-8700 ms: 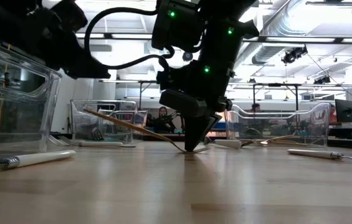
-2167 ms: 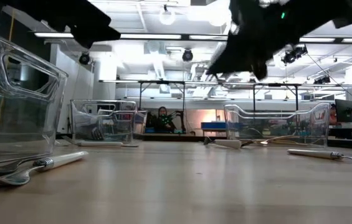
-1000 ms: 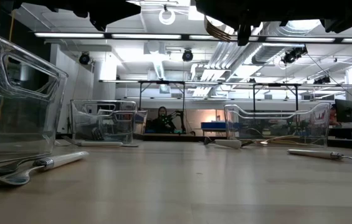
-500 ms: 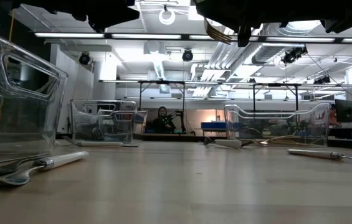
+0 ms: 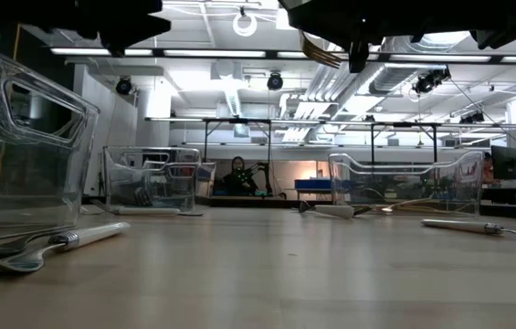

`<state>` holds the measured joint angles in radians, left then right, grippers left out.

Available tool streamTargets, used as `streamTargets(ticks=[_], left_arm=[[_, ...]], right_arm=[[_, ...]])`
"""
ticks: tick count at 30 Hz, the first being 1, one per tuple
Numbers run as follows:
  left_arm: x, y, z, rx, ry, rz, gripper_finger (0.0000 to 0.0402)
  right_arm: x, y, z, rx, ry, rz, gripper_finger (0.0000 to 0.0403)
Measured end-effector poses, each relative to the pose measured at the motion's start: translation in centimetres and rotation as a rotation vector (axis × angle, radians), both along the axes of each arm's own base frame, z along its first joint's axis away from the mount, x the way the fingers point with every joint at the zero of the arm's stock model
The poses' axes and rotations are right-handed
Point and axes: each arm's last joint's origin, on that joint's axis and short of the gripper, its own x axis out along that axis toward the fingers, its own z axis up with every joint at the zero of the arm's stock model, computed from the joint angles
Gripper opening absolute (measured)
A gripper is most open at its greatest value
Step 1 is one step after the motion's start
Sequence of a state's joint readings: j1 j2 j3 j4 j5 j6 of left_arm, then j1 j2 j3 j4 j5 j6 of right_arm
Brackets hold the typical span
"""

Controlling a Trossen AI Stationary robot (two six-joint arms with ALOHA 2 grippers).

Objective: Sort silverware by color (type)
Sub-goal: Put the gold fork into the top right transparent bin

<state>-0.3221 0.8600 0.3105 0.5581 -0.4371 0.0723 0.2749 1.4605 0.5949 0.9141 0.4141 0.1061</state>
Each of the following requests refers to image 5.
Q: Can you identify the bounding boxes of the black ceiling spotlight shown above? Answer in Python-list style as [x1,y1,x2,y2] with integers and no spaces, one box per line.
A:
[115,76,133,97]
[266,71,285,91]

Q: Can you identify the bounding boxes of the black table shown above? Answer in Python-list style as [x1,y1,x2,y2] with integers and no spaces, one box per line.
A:
[480,186,516,207]

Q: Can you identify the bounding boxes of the black track light cluster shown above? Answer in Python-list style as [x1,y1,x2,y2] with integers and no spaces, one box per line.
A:
[411,68,452,96]

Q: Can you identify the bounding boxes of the clear plastic bin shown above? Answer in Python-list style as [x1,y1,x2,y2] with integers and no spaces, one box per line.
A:
[101,145,203,214]
[328,150,486,217]
[0,38,101,243]

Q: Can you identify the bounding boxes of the gold fork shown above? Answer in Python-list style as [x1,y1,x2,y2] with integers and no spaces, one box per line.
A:
[300,30,344,69]
[375,204,469,215]

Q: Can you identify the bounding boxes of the small black track lights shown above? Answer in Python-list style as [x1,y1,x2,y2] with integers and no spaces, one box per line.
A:
[459,111,486,125]

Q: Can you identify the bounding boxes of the white ring light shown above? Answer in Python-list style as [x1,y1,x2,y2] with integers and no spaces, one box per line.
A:
[232,12,259,38]

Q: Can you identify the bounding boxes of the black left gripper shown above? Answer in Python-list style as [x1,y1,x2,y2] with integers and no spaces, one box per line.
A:
[74,0,172,57]

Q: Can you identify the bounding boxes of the black metal gantry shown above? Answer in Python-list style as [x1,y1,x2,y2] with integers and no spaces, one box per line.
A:
[202,117,440,166]

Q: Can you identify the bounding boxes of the black computer monitor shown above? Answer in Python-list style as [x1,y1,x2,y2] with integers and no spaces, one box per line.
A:
[490,144,516,181]

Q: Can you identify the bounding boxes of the blue storage bin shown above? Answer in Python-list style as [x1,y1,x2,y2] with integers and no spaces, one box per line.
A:
[293,178,332,191]

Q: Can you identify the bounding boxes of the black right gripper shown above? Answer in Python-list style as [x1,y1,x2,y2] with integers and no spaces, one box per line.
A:
[287,0,469,74]

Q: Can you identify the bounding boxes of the overhead LED light rail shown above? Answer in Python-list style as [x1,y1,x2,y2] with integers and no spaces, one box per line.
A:
[49,45,516,65]

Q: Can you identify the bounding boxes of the cutlery pile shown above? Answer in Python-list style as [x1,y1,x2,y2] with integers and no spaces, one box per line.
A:
[366,197,437,212]

